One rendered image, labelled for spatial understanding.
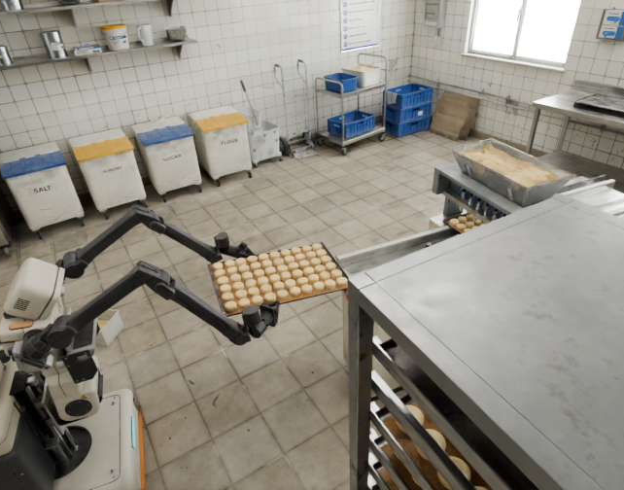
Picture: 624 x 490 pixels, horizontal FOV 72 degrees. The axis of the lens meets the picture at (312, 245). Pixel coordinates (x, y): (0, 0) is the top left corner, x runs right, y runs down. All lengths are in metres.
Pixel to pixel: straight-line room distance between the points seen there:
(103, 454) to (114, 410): 0.25
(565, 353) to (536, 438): 0.13
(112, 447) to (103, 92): 3.85
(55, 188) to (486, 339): 4.61
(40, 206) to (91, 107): 1.22
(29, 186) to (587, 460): 4.74
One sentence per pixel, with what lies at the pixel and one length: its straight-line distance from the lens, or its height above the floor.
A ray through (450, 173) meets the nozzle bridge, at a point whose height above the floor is 1.18.
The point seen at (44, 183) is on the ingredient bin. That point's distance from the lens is 4.88.
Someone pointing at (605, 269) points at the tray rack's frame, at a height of 1.82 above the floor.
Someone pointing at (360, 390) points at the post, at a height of 1.59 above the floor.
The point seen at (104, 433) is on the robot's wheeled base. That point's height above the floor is 0.28.
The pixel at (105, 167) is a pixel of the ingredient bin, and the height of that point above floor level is 0.57.
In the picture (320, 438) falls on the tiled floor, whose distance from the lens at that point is 2.60.
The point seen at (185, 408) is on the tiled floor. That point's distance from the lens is 2.87.
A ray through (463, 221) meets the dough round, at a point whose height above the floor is 0.92.
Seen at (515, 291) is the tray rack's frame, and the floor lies 1.82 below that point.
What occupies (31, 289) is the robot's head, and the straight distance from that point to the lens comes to 1.82.
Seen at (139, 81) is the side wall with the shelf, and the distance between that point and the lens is 5.41.
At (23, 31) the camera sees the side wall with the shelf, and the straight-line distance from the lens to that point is 5.25.
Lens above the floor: 2.21
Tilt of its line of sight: 34 degrees down
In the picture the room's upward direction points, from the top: 4 degrees counter-clockwise
